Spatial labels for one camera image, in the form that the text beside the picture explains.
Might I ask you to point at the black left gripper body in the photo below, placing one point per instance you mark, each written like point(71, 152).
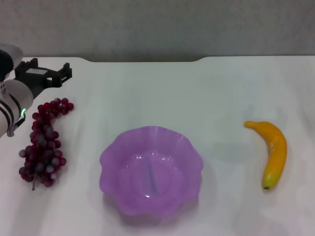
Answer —
point(33, 79)

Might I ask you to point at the purple wavy plastic bowl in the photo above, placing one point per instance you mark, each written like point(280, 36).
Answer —
point(151, 172)

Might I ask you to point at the yellow banana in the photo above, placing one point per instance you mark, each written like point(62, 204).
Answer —
point(276, 152)

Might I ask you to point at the red grape bunch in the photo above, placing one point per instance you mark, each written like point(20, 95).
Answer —
point(43, 145)

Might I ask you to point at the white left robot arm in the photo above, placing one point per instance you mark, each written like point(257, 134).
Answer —
point(17, 98)

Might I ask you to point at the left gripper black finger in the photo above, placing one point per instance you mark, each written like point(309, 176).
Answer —
point(62, 75)
point(34, 61)

